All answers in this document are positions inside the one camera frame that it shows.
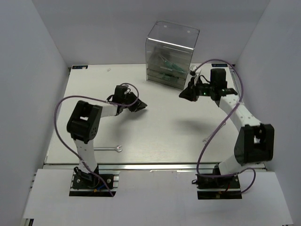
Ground large green handle screwdriver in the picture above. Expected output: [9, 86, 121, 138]
[159, 55, 173, 70]
[173, 64, 186, 73]

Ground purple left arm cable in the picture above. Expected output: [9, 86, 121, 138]
[54, 82, 140, 197]

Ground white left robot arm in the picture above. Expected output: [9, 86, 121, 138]
[67, 84, 147, 188]

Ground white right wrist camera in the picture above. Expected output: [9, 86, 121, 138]
[190, 65, 200, 77]

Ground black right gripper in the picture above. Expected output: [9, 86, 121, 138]
[179, 77, 215, 102]

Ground silver combination wrench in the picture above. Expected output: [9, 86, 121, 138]
[94, 145, 122, 153]
[203, 137, 210, 143]

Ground small green black screwdriver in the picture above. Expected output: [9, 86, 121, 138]
[160, 73, 179, 82]

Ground silver combination wrench left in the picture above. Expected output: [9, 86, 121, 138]
[94, 145, 122, 153]

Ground clear acrylic drawer cabinet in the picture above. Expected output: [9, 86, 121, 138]
[145, 20, 200, 90]

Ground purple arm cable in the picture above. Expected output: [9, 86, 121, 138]
[54, 82, 140, 197]
[192, 58, 257, 194]

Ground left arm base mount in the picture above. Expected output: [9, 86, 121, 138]
[69, 167, 119, 197]

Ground silver combination wrench right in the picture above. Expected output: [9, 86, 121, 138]
[203, 137, 210, 143]

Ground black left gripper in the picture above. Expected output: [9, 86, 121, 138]
[122, 91, 147, 112]

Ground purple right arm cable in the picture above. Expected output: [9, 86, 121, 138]
[192, 58, 257, 194]

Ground aluminium table frame rail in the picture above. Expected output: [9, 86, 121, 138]
[230, 68, 269, 166]

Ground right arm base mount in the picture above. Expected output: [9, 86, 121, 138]
[191, 175, 242, 200]

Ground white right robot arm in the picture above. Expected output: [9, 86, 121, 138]
[179, 68, 275, 188]

